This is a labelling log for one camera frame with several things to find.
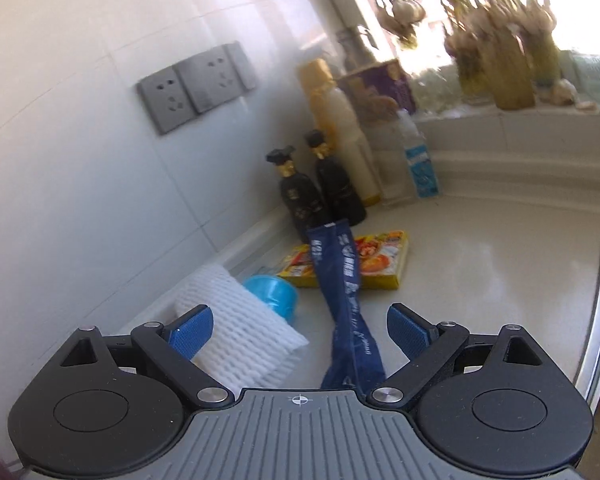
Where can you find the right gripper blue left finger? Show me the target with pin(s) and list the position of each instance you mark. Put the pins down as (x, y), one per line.
(168, 351)

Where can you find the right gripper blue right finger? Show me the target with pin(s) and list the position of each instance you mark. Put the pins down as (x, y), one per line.
(431, 351)

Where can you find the blue plastic wrapper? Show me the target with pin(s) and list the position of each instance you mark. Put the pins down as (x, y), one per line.
(356, 361)

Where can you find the yellow food box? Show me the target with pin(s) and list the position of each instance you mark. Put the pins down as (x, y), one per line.
(382, 260)

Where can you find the white foam net sleeve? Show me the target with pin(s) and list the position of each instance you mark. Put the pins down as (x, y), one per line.
(251, 346)

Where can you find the black sauce bottle right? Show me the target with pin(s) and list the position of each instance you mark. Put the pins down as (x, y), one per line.
(339, 194)

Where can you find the black sauce bottle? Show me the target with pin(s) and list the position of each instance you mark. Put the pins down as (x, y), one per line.
(339, 194)
(299, 193)

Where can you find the clear bottle blue label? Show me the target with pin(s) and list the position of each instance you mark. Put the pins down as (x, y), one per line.
(410, 153)

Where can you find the black sauce bottle left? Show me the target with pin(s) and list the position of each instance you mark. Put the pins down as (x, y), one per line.
(299, 193)

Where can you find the yellow cream tall bottle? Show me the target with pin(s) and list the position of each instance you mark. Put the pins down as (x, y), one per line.
(335, 117)

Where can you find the purple yellow box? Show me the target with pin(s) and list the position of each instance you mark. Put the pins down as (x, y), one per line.
(378, 92)

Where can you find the dried plants on windowsill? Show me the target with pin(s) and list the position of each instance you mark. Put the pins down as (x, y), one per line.
(514, 42)

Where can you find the hanging garlic bunch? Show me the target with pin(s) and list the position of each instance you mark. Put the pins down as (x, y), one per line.
(400, 18)

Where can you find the grey wall socket panel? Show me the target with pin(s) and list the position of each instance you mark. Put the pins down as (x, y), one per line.
(191, 87)

